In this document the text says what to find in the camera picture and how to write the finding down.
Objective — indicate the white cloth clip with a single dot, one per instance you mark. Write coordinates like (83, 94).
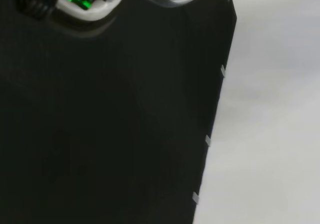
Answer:
(196, 198)
(208, 140)
(223, 71)

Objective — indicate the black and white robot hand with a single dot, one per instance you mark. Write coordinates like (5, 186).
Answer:
(87, 12)

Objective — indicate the black bench cloth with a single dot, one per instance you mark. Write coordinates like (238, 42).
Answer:
(100, 121)

